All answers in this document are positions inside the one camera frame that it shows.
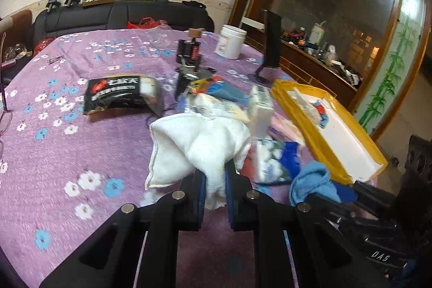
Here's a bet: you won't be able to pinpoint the black snack packet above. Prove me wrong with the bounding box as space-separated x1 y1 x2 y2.
84 74 165 117

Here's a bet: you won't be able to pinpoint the white towel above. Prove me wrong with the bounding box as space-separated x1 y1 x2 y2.
145 114 252 211

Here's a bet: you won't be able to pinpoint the clear glassware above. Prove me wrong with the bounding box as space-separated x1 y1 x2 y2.
3 42 29 61

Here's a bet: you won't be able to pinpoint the purple framed eyeglasses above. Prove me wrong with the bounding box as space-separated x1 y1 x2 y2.
0 32 14 157

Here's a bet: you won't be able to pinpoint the pile of assorted clutter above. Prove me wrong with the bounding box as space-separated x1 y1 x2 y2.
282 26 363 84

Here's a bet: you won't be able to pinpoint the pack of coloured tubes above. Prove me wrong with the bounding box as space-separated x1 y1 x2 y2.
187 77 244 103

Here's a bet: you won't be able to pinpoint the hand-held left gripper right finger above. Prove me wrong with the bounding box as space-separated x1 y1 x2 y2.
224 160 392 288

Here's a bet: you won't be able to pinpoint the wooden cabinet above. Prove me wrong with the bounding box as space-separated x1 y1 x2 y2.
241 18 358 113

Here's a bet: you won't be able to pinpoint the yellow box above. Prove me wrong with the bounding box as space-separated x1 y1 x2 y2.
272 79 389 185

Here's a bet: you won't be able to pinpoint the clear plastic cup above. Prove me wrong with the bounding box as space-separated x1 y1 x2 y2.
148 25 176 47

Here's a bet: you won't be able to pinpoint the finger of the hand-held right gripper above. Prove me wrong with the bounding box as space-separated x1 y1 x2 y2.
353 183 399 218
309 195 399 241

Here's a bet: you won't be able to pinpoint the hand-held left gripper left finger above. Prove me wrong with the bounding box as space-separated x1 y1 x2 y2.
39 170 206 288

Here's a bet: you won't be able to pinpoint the brown chair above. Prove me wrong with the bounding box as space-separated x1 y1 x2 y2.
0 9 33 49

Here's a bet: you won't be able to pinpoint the white plastic jar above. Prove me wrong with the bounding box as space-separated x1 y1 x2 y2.
215 24 247 60

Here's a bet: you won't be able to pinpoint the black tablet on stand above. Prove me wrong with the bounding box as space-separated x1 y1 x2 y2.
248 9 282 83

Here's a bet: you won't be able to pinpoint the white plastic bottle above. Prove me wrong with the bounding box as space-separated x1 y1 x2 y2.
310 23 326 44

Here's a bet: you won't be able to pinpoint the black cylinder device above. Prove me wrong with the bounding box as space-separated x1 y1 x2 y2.
175 60 217 100

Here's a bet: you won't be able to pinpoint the blue cloth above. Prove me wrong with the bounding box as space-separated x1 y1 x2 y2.
289 161 341 206

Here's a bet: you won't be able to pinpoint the red plastic bag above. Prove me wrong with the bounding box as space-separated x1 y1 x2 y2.
126 17 167 29

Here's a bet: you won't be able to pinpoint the black and red spool device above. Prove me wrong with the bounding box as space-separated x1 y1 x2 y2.
177 28 203 64

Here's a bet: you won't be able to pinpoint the black sofa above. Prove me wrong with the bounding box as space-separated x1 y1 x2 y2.
32 0 215 42

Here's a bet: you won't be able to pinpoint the plain white tissue pack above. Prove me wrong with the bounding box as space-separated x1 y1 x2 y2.
250 86 275 137

